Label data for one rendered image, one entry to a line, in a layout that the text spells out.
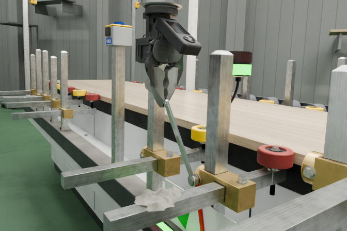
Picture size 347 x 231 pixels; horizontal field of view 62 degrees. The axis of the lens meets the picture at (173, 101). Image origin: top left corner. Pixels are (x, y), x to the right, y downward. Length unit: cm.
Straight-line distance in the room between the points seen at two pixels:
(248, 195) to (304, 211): 29
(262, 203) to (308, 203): 52
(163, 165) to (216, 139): 21
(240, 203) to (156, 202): 18
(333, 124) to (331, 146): 3
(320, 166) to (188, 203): 23
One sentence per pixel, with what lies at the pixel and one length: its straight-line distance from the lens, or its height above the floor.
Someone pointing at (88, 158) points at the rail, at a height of 69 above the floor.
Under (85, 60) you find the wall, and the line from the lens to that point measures 690.
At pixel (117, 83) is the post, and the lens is 102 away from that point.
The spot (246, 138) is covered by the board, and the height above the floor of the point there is 90.
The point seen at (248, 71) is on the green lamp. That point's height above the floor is 108.
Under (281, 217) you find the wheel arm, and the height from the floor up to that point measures 96.
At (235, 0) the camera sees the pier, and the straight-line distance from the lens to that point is 506.
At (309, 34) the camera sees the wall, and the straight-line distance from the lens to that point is 511.
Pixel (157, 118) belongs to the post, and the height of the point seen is 94.
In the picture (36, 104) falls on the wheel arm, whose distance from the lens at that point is 192.
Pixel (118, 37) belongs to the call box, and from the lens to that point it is 100.
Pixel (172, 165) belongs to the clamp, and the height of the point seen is 83.
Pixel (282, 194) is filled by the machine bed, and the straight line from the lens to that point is 80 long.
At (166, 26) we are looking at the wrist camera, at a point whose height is 117.
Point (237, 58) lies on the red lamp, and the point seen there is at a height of 111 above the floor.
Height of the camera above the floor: 109
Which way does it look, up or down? 7 degrees down
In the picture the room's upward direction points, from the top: 2 degrees clockwise
